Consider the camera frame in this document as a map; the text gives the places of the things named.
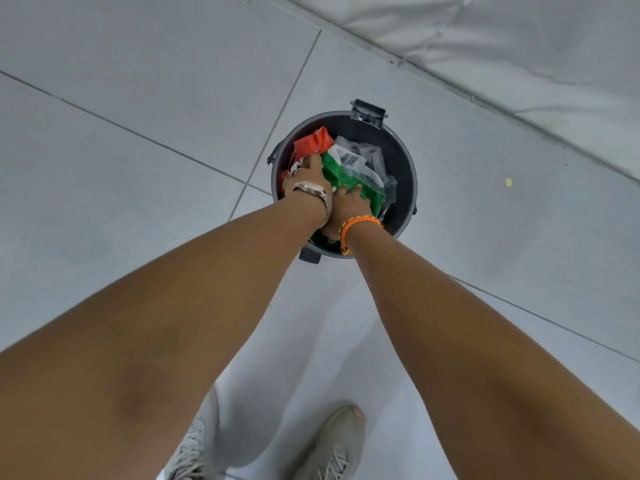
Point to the person's right hand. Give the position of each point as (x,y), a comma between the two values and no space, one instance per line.
(350,204)

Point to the person's left hand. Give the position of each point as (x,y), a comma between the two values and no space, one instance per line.
(310,172)

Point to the person's right fingers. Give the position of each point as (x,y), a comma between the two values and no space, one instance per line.
(349,191)

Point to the person's left fingers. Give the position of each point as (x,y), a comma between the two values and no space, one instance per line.
(301,165)

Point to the green plastic wrapper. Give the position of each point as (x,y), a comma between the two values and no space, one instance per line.
(336,173)

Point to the red plastic wrapper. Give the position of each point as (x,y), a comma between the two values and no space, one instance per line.
(315,140)

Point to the person's left forearm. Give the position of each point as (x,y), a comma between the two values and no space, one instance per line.
(190,304)

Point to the person's right forearm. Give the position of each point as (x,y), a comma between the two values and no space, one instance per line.
(450,344)

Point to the silver wristwatch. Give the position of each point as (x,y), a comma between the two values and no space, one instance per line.
(311,188)

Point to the clear plastic wrapper with barcode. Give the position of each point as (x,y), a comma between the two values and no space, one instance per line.
(367,157)

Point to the dark grey plastic trash bin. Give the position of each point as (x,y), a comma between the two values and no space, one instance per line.
(402,164)

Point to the white bed sheet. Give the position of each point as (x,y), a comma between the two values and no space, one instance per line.
(525,49)

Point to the grey lace-up sneaker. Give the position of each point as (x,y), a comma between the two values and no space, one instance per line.
(192,449)
(332,444)

